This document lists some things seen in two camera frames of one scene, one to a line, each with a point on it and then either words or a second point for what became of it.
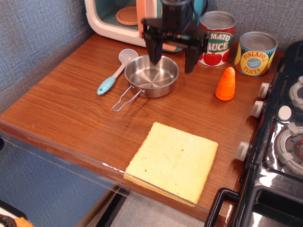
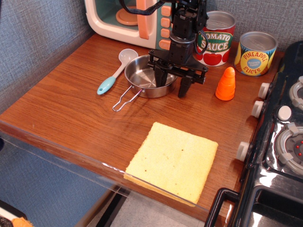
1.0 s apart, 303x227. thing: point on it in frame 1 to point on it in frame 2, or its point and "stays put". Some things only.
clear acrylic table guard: (44, 184) stays put
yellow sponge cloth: (173, 162) stays put
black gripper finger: (155, 48) to (161, 76)
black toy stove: (271, 190) stays put
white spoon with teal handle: (124, 56) stays put
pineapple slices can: (255, 54) stays put
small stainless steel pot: (154, 80) stays put
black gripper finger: (192, 55) to (185, 83)
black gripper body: (178, 25) to (179, 59)
